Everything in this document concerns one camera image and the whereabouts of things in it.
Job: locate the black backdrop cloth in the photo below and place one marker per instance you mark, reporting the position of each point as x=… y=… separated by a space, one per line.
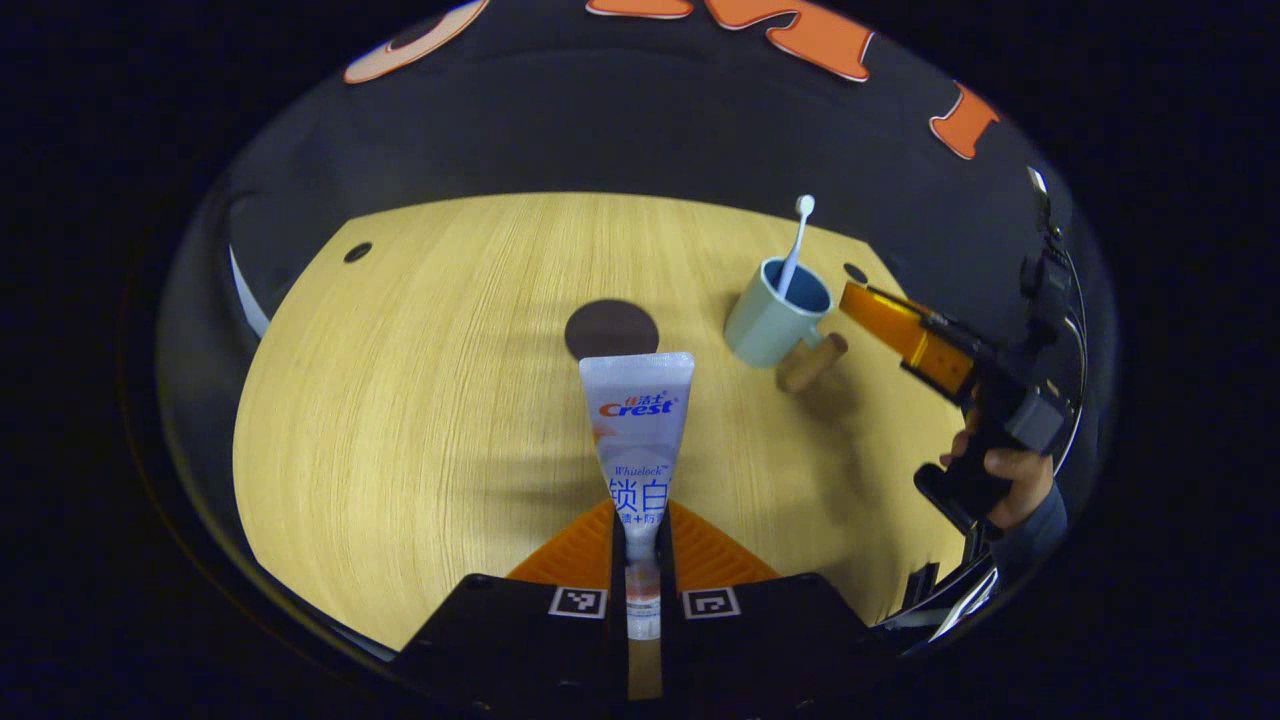
x=600 y=130

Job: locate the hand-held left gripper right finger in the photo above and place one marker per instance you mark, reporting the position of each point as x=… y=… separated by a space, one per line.
x=760 y=640

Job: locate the white toothpaste tube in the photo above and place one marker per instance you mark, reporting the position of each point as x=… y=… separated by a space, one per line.
x=637 y=440

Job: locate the dark round coaster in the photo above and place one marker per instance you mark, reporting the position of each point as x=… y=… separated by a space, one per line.
x=605 y=325

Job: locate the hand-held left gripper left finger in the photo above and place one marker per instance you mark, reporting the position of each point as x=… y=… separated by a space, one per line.
x=520 y=640

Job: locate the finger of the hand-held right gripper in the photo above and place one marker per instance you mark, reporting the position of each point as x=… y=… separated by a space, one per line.
x=900 y=325

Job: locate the white toothbrush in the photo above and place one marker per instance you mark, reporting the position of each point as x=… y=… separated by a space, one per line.
x=795 y=245

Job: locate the black desk grommet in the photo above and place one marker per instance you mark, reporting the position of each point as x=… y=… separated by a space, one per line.
x=855 y=272
x=357 y=252

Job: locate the pale blue cup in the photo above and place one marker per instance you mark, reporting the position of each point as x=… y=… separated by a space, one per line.
x=760 y=325

